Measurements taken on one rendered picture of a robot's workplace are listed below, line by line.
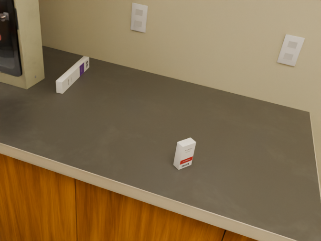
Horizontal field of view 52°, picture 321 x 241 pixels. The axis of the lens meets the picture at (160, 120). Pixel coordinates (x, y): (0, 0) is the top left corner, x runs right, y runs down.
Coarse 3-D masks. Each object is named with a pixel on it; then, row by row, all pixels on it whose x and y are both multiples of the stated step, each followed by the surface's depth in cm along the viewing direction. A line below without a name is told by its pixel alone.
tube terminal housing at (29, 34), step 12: (24, 0) 108; (36, 0) 114; (24, 12) 109; (36, 12) 115; (24, 24) 111; (36, 24) 117; (24, 36) 113; (36, 36) 119; (24, 48) 114; (36, 48) 121; (24, 60) 116; (36, 60) 122; (0, 72) 122; (24, 72) 118; (36, 72) 124; (12, 84) 123; (24, 84) 121
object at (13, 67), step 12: (0, 0) 105; (12, 0) 104; (0, 12) 107; (12, 12) 106; (0, 24) 109; (12, 24) 108; (12, 36) 110; (0, 48) 114; (12, 48) 113; (0, 60) 117; (12, 60) 115; (12, 72) 118
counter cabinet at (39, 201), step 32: (0, 160) 103; (0, 192) 112; (32, 192) 106; (64, 192) 101; (96, 192) 96; (0, 224) 122; (32, 224) 115; (64, 224) 109; (96, 224) 103; (128, 224) 98; (160, 224) 94; (192, 224) 90
